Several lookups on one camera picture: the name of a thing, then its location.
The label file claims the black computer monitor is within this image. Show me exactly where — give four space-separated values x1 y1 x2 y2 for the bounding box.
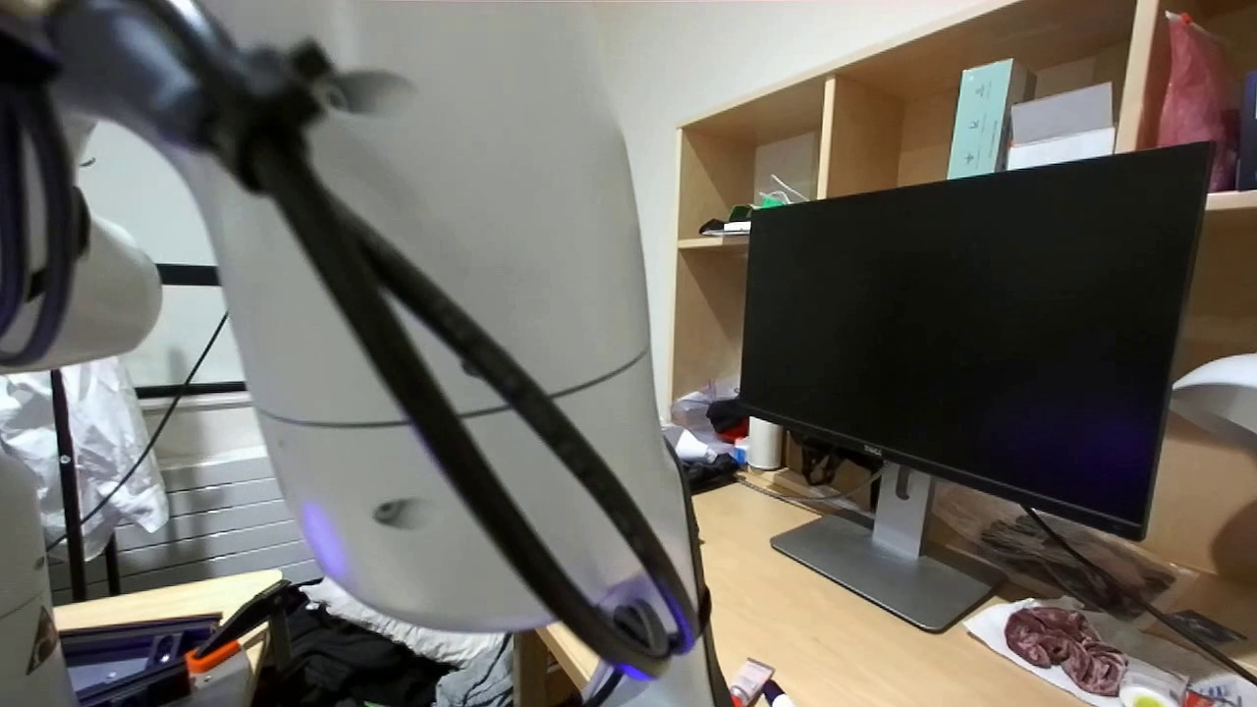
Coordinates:
740 141 1214 542

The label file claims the light wooden side table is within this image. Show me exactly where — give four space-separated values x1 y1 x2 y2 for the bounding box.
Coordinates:
52 564 290 644

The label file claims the wooden wall shelf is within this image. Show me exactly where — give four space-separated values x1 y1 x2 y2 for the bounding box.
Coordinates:
671 0 1257 581

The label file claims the orange handled tool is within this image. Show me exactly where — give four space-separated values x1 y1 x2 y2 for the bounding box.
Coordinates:
180 632 253 685

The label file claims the red bag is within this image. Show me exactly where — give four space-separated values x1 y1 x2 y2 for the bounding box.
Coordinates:
1150 8 1242 192

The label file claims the silver monitor stand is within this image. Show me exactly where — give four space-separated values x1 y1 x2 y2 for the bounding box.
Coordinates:
769 461 1000 636

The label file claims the pink flat eraser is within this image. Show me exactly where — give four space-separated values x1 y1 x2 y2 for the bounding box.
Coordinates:
723 654 791 707

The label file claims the white coat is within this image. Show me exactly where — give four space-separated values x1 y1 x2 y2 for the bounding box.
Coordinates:
0 360 175 554

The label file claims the black stand pole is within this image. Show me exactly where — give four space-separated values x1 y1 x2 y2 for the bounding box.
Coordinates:
48 370 91 606

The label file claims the white radiator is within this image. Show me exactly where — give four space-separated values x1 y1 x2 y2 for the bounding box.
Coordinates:
115 448 287 584

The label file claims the white lamp head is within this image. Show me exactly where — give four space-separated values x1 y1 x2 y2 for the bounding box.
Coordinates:
1166 348 1257 448

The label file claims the purple tool tray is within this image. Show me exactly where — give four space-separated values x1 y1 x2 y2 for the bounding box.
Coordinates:
56 607 228 707

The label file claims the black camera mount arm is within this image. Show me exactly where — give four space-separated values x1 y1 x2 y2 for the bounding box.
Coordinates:
152 258 228 292

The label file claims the black monitor cable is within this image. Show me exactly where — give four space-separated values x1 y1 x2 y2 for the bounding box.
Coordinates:
1017 504 1257 652

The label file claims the black fabric bag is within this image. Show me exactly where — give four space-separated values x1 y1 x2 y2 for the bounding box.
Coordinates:
253 584 465 707

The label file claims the teal box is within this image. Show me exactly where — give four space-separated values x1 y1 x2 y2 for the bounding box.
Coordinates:
945 56 1028 184

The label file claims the white cardboard box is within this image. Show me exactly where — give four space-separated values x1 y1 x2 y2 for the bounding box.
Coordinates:
1004 80 1120 174

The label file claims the patterned plate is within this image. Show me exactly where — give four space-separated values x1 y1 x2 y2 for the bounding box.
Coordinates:
963 596 1257 707

